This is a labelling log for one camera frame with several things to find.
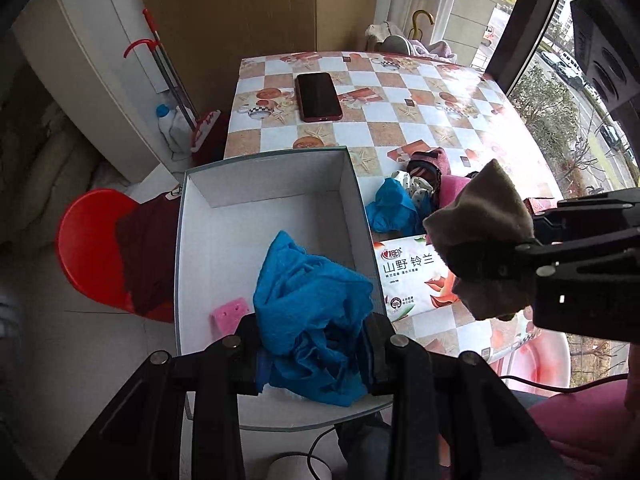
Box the grey-brown cloth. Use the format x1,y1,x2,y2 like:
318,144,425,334
422,159,538,322

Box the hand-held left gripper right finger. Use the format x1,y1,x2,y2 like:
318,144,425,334
362,311,568,480

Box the black box with round holes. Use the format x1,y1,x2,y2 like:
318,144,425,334
570,0,640,117

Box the floral tissue pack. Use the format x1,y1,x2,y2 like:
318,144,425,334
372,234,476,323

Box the maroon striped sock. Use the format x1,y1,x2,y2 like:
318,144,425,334
406,147,453,183

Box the red handled mop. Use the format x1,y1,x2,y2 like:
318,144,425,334
124,8,226,154

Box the blue towel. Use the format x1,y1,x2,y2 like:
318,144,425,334
252,230,376,408

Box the red plastic stool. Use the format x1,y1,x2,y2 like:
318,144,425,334
56,189,176,323

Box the pink cloth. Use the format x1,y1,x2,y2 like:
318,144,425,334
437,174,476,211

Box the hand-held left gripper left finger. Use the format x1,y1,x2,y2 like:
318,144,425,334
55,314,274,480

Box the pink sponge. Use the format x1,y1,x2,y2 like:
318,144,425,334
210,297,250,336

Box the smartphone in red case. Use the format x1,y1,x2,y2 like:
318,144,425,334
295,72,345,123

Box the white bottle with blue cap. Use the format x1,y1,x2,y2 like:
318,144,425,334
156,104,194,162

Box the dark window frame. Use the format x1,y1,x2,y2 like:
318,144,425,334
487,0,569,97

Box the white polka dot scrunchie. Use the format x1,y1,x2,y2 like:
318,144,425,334
390,170,434,207

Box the person's pink pants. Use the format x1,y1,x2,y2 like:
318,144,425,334
522,379,640,467

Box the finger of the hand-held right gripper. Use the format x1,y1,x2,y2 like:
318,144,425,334
515,229,640,281
530,187,640,242

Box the blue nonwoven cover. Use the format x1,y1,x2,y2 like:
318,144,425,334
365,177,421,235

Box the brown cardboard sheet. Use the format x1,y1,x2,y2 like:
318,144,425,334
134,0,381,117

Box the white cabinet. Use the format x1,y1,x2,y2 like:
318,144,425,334
12,0,177,186

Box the white round object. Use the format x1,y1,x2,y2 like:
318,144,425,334
267,452,333,480

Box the black cable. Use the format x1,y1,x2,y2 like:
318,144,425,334
305,424,342,480
499,373,630,392

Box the pile of pale clothes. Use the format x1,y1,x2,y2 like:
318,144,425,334
365,21,458,64

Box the white cardboard box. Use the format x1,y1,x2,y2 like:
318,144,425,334
172,146,382,411

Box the yellow umbrella handle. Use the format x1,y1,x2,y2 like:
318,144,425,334
407,9,435,42

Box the dark red cloth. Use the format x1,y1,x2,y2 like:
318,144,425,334
116,199,182,318

